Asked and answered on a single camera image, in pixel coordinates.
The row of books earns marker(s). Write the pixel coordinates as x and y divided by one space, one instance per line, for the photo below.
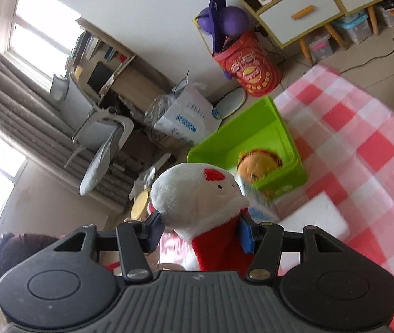
89 47

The green plastic bin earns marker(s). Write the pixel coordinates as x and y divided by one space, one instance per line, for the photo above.
252 125

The blue white milk carton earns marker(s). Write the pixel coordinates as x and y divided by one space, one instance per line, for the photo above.
261 203

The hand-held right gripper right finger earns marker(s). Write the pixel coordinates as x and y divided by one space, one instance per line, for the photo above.
247 236

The white foam block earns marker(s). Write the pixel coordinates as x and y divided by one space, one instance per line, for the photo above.
316 215

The clear storage box pink label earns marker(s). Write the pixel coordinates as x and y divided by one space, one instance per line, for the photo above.
318 45

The grey curtain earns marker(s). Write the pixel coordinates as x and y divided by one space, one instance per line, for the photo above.
33 118

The tall white wooden shelf cabinet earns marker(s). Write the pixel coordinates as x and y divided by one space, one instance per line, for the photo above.
280 14

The tall drink can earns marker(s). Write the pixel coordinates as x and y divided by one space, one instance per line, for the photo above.
150 177

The white round flat object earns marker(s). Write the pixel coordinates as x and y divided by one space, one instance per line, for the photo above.
231 102

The person with dark hair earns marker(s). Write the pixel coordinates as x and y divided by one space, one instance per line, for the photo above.
13 249

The gold lid cookie jar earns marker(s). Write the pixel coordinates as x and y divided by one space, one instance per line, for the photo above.
139 206

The red snack bucket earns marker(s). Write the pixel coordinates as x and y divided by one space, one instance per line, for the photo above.
252 66

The purple hopper ball toy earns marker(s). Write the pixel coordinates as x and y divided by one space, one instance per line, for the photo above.
233 20

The red white checked tablecloth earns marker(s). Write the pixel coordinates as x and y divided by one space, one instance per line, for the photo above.
356 138

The white paper bag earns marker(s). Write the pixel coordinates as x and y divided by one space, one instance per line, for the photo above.
190 114

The white grey office chair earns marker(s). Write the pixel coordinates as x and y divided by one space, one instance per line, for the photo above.
96 128

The clear plastic bag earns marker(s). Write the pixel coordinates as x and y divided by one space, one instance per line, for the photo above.
158 109

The wooden desk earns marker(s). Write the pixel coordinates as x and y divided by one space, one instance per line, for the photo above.
131 83

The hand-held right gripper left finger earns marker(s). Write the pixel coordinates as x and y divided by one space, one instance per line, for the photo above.
153 230

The blue lid storage box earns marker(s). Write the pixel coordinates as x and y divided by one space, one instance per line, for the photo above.
353 29

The santa plush toy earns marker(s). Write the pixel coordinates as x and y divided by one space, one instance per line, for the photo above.
190 194

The black monitor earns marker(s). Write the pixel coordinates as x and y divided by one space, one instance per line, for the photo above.
99 74

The orange plush toy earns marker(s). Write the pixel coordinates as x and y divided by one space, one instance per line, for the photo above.
257 168

